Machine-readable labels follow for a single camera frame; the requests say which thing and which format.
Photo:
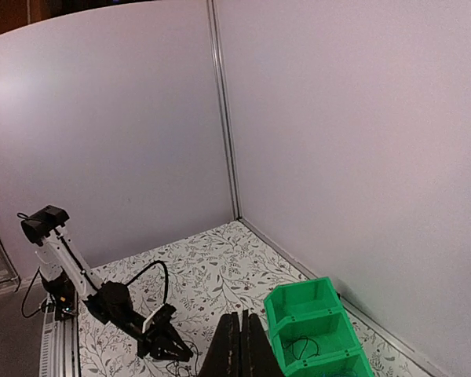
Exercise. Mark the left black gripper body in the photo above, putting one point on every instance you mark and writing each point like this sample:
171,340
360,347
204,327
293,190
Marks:
147,340

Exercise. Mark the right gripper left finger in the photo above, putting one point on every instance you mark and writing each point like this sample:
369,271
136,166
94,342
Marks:
223,356

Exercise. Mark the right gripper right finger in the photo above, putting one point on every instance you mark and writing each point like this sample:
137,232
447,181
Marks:
257,358

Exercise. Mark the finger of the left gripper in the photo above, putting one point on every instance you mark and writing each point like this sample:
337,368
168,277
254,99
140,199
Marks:
172,335
166,350

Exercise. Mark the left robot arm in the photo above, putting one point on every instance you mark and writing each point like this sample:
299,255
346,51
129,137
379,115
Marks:
64,271

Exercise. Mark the green bin middle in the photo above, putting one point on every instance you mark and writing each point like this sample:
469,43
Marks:
317,336

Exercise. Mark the green bin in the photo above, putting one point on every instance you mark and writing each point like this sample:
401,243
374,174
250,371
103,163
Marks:
353,364
317,336
301,298

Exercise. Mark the green bin left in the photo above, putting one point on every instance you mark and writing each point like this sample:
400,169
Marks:
301,298

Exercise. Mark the green bin right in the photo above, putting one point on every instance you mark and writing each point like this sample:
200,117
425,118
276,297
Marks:
353,364

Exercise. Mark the floral table mat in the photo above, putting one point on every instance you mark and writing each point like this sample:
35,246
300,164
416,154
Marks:
223,270

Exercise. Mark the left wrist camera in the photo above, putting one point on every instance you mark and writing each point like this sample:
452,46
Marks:
161,315

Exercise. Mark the left aluminium frame post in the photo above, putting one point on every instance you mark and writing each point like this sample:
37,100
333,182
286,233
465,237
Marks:
224,109

